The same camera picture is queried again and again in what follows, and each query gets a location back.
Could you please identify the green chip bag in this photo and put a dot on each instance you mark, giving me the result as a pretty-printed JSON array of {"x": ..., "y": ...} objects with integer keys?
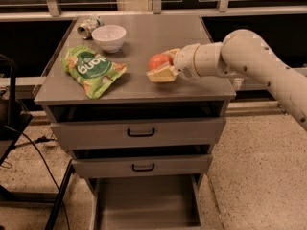
[{"x": 94, "y": 72}]

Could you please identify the grey drawer cabinet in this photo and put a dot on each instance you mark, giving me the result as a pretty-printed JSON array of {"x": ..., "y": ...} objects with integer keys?
[{"x": 61, "y": 89}]

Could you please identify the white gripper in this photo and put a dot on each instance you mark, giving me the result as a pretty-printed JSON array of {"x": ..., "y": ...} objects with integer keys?
[{"x": 184, "y": 62}]

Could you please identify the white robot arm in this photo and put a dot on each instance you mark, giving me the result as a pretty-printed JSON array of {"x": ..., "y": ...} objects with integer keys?
[{"x": 242, "y": 54}]

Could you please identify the white ceramic bowl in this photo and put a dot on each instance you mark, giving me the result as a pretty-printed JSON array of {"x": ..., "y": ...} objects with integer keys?
[{"x": 110, "y": 38}]

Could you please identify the crushed aluminium can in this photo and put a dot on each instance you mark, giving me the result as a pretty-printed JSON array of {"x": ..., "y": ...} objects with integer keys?
[{"x": 91, "y": 23}]

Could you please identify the grey middle drawer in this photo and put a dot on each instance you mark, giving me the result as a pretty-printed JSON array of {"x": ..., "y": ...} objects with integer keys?
[{"x": 146, "y": 161}]

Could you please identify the grey bottom drawer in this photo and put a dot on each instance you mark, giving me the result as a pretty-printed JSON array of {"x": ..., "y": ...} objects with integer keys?
[{"x": 166, "y": 202}]

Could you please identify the grey drawer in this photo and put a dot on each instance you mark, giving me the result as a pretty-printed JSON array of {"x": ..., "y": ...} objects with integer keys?
[
  {"x": 146, "y": 161},
  {"x": 123, "y": 125},
  {"x": 166, "y": 202}
]

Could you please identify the black stand left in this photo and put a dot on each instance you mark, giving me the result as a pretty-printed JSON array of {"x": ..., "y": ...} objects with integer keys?
[{"x": 9, "y": 122}]

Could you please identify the metal window railing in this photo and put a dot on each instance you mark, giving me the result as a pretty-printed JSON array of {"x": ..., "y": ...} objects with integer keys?
[{"x": 38, "y": 13}]

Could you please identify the grey top drawer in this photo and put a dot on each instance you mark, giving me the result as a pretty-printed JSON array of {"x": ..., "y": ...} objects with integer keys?
[{"x": 123, "y": 125}]

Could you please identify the red apple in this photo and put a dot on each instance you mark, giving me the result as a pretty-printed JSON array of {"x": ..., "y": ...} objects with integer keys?
[{"x": 158, "y": 60}]

